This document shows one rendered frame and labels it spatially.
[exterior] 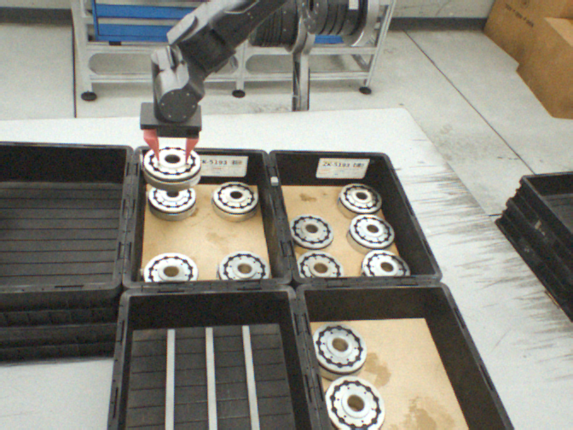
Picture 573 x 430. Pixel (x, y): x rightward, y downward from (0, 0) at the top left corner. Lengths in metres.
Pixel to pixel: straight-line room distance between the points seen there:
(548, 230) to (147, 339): 1.43
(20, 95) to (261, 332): 2.40
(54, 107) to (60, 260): 1.99
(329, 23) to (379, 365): 0.84
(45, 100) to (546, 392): 2.65
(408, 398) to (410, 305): 0.18
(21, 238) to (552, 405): 1.14
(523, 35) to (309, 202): 3.37
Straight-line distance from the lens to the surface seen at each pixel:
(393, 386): 1.01
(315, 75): 3.26
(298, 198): 1.27
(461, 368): 1.02
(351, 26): 1.44
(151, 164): 0.99
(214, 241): 1.14
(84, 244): 1.15
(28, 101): 3.12
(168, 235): 1.15
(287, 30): 1.90
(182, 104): 0.81
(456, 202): 1.63
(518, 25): 4.50
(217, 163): 1.23
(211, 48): 0.85
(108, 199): 1.24
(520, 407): 1.27
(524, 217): 2.07
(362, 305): 1.03
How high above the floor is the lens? 1.67
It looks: 43 degrees down
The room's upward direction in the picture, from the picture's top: 11 degrees clockwise
